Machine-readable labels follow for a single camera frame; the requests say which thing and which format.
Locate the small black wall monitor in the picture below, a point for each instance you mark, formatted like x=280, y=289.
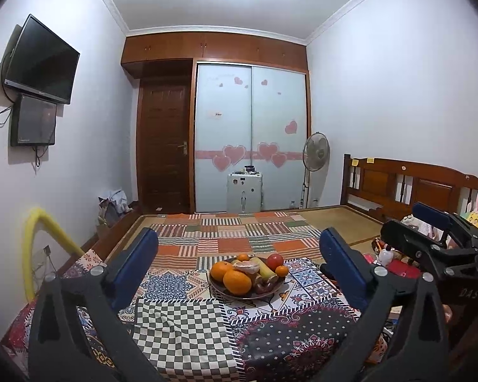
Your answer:
x=34, y=121

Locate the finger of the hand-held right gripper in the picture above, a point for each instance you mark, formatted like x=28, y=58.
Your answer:
x=430, y=213
x=406, y=238

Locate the striped patchwork blanket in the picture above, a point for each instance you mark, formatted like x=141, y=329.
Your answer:
x=231, y=234

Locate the peeled pink pomelo segment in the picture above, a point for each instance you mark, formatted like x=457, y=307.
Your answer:
x=247, y=267

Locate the clothes heap on floor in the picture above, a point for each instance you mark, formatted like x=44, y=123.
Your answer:
x=113, y=207

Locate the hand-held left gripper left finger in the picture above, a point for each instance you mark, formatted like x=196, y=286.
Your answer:
x=137, y=266

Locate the large orange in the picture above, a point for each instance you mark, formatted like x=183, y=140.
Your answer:
x=237, y=282

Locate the small orange mandarin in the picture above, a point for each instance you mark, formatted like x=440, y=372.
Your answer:
x=243, y=258
x=281, y=271

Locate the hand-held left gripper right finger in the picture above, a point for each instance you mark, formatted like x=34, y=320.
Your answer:
x=340, y=266

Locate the wall socket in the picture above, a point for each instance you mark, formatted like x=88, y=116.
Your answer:
x=47, y=251

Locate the wooden bed frame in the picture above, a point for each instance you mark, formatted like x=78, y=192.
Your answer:
x=111, y=234

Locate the brown wooden door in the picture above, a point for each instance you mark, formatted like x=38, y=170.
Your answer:
x=163, y=147

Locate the pink heart stickers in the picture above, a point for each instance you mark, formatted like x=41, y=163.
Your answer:
x=233, y=153

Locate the wooden bed headboard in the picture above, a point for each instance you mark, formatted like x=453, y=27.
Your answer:
x=382, y=183

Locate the white standing fan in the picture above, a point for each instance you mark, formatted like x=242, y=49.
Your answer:
x=315, y=153

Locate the yellow foam tube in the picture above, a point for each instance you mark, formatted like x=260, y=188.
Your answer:
x=34, y=227

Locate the medium orange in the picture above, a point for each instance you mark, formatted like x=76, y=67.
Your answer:
x=220, y=271

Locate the dark red plum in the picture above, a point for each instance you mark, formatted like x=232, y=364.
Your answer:
x=263, y=287

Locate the dark brown oval plate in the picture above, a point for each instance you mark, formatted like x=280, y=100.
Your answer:
x=279, y=284

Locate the red apple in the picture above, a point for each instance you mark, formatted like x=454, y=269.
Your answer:
x=275, y=260

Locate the woven bamboo bed mat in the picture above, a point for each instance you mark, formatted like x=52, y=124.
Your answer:
x=334, y=223

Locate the wall-mounted black television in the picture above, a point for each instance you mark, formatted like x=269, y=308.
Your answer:
x=42, y=59

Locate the wooden overhead cupboard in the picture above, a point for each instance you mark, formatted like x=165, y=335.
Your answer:
x=215, y=49

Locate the yellow bunny plush toy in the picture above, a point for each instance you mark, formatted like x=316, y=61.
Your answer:
x=477, y=217

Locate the frosted sliding wardrobe doors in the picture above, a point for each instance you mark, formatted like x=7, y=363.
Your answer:
x=223, y=127

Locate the patterned patchwork tablecloth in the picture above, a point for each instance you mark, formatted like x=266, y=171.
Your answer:
x=175, y=326

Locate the white small cabinet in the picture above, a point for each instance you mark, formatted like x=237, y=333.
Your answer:
x=243, y=191

